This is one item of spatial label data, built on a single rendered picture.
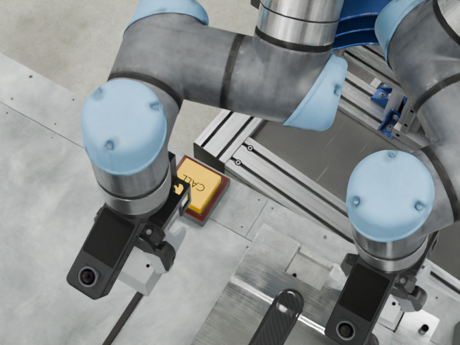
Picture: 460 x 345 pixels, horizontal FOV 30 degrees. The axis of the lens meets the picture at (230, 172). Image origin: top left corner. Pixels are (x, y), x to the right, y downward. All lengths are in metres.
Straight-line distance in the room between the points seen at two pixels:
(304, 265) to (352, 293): 0.24
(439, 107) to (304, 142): 1.18
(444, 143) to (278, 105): 0.16
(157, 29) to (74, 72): 1.51
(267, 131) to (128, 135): 1.25
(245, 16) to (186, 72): 1.59
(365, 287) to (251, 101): 0.25
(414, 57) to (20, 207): 0.67
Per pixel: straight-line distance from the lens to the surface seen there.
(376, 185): 0.76
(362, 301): 0.94
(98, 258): 0.92
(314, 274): 1.17
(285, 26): 0.78
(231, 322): 1.12
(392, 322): 1.08
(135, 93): 0.77
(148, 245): 0.96
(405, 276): 0.95
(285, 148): 1.96
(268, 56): 0.80
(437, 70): 0.82
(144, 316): 1.21
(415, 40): 0.83
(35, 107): 1.36
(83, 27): 2.40
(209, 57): 0.81
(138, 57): 0.81
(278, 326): 1.12
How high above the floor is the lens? 1.97
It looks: 66 degrees down
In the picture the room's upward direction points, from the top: 2 degrees clockwise
